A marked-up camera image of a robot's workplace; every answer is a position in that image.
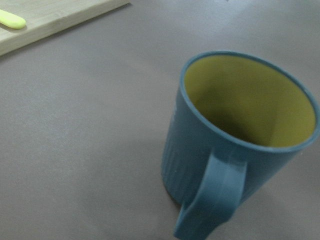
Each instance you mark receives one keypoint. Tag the blue mug yellow inside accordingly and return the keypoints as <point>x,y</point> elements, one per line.
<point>237,121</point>

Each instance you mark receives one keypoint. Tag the bamboo cutting board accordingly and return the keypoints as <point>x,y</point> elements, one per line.
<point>47,17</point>

